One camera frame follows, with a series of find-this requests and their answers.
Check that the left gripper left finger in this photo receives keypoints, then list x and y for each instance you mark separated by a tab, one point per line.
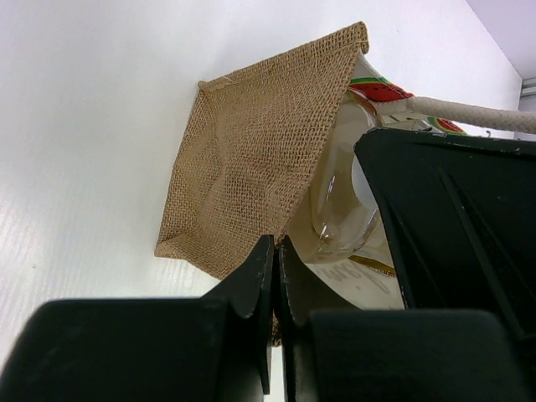
211	348

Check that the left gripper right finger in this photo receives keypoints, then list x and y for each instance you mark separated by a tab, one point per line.
333	351

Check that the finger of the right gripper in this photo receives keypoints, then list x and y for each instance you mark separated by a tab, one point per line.
459	214

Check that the white cap amber bottle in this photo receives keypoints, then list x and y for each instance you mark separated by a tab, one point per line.
337	230

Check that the burlap watermelon canvas bag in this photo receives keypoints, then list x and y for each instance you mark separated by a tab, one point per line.
254	138

